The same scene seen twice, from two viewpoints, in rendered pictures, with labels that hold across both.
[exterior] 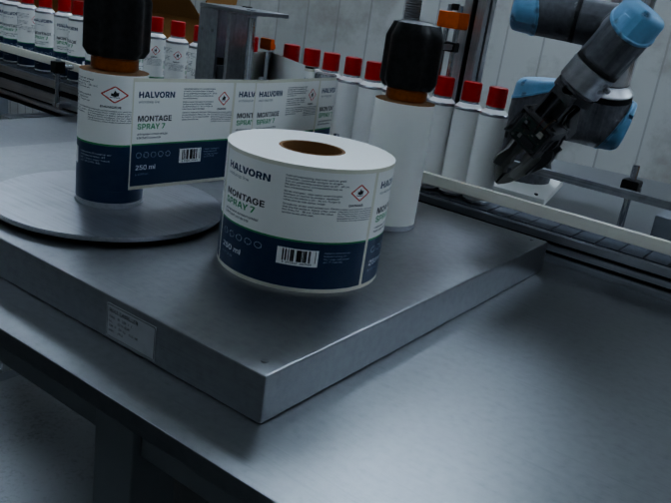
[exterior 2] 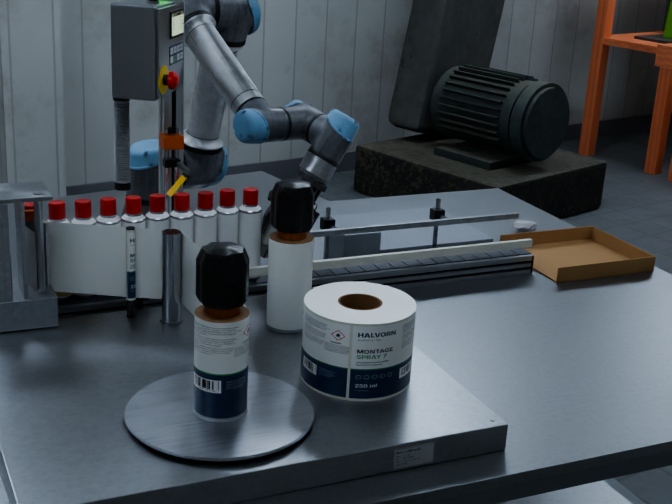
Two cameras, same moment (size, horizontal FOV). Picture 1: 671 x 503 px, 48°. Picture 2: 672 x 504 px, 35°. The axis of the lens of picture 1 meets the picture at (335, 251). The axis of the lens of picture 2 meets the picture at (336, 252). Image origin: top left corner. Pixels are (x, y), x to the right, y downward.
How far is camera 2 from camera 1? 1.66 m
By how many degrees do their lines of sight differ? 56
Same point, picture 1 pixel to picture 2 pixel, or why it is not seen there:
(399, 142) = (309, 267)
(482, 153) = (255, 241)
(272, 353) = (484, 416)
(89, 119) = (235, 356)
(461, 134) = (234, 232)
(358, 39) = not seen: outside the picture
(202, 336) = (460, 429)
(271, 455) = (532, 454)
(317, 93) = (190, 252)
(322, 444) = (527, 439)
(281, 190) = (401, 335)
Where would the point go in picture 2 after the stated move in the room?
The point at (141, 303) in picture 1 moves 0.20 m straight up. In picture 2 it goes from (411, 438) to (421, 324)
